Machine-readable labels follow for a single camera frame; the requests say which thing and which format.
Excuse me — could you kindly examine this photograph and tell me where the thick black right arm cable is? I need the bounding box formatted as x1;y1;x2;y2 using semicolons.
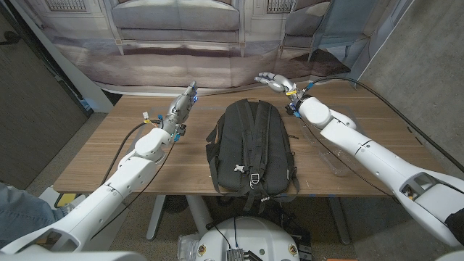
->
307;76;464;174

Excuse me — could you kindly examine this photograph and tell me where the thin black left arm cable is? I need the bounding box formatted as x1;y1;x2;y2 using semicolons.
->
90;143;177;240

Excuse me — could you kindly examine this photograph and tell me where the clear plastic package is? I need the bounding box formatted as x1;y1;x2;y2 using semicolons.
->
177;233;200;261

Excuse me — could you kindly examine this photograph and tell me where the yellow floor item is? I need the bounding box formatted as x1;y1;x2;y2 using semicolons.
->
54;193;78;210

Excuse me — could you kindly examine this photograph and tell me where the white table leg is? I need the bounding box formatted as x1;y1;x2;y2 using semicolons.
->
146;194;167;241
185;194;215;236

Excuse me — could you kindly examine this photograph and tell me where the printed living room backdrop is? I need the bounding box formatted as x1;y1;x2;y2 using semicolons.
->
21;0;414;96

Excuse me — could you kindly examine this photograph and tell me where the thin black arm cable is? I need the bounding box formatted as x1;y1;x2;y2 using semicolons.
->
302;121;399;199
90;143;177;240

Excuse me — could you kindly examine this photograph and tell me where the grey table leg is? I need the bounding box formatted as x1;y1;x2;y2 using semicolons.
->
328;196;352;246

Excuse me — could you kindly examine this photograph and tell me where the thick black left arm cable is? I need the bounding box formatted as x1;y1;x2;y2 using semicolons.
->
101;121;160;186

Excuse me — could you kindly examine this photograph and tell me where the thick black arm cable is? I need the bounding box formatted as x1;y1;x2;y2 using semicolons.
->
101;121;160;186
307;76;464;174

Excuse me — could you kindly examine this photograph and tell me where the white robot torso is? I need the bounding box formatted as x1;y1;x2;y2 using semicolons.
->
195;216;301;261

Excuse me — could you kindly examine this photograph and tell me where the black backpack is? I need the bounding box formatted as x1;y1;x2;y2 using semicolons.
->
204;98;301;213

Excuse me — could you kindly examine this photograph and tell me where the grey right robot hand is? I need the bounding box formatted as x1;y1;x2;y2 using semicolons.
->
254;72;300;101

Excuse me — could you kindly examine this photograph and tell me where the person in blue jeans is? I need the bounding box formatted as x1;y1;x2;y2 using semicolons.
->
0;183;70;249

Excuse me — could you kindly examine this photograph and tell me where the clear plastic clamshell container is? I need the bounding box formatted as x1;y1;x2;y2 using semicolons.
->
299;119;360;178

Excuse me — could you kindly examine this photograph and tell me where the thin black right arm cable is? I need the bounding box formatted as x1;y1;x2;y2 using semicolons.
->
302;121;399;199

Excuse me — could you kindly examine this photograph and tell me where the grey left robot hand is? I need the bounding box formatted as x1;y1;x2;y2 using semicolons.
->
162;80;199;135

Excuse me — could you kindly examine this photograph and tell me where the white leaning board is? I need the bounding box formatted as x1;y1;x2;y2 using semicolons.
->
9;0;114;113

